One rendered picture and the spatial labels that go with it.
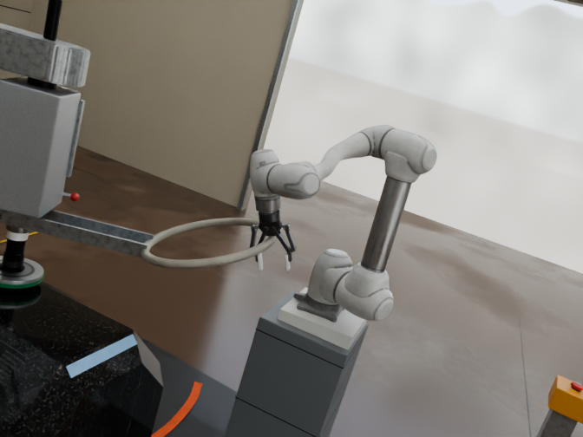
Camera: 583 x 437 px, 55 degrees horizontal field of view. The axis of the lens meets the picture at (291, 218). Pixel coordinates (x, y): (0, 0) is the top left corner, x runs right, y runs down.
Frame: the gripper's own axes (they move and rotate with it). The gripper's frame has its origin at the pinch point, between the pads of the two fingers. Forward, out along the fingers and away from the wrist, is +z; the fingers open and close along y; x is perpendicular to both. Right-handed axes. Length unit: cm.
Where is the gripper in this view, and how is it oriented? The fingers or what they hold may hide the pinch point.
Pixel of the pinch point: (274, 264)
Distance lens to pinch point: 201.2
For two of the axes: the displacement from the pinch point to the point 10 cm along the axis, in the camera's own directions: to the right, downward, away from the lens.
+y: -9.8, 0.2, 2.2
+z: 0.8, 9.6, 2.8
